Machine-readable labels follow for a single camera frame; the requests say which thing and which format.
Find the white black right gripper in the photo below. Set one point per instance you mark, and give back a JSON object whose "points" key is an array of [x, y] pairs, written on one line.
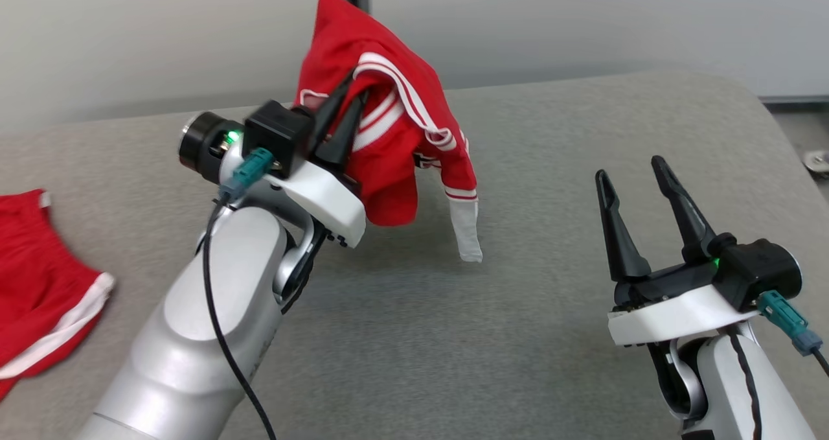
{"points": [[673, 313]]}

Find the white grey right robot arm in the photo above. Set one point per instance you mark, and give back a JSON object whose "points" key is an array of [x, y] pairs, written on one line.
{"points": [[777, 401]]}

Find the red white basketball jersey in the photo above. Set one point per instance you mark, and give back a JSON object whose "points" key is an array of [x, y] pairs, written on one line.
{"points": [[395, 168]]}

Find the red shorts with white trim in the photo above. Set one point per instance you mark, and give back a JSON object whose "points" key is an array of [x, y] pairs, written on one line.
{"points": [[39, 284]]}

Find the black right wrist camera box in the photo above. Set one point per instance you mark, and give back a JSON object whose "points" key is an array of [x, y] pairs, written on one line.
{"points": [[754, 268]]}

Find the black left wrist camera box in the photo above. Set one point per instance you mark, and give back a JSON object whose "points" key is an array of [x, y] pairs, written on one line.
{"points": [[278, 135]]}

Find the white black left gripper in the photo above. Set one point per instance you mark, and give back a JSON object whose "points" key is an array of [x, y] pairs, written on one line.
{"points": [[330, 207]]}

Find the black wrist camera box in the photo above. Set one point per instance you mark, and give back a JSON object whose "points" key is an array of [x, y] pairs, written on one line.
{"points": [[754, 268], [278, 135]]}

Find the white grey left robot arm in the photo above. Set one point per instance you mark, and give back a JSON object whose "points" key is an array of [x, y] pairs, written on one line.
{"points": [[214, 336]]}

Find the round silver metal disc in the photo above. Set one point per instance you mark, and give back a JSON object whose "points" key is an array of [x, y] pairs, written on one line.
{"points": [[817, 163]]}

